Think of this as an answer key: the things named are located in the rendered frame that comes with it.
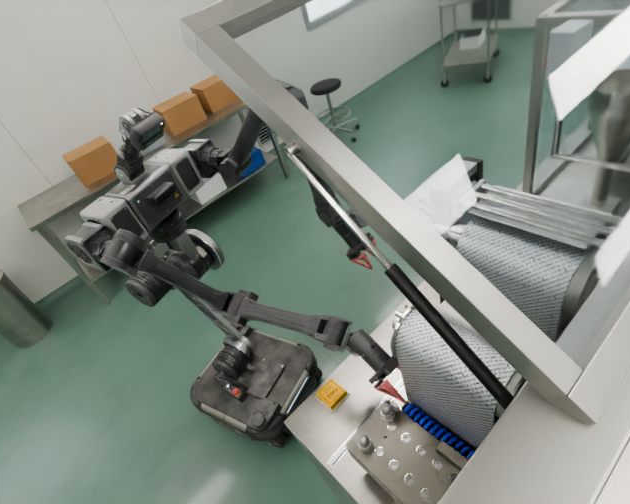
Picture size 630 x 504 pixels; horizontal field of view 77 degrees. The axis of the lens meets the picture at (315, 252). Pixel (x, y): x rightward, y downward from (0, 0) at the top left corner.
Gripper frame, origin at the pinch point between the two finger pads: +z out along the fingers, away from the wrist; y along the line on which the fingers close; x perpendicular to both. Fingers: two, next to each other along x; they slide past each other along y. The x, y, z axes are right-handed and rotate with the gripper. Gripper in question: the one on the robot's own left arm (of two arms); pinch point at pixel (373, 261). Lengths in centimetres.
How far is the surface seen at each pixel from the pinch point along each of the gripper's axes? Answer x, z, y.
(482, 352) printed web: -53, 0, -43
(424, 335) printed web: -43, -6, -42
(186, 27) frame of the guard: -62, -71, -55
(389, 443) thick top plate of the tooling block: -23, 15, -56
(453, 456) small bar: -37, 21, -54
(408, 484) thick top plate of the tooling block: -30, 19, -63
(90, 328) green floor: 276, -36, -31
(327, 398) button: 3.8, 12.0, -47.8
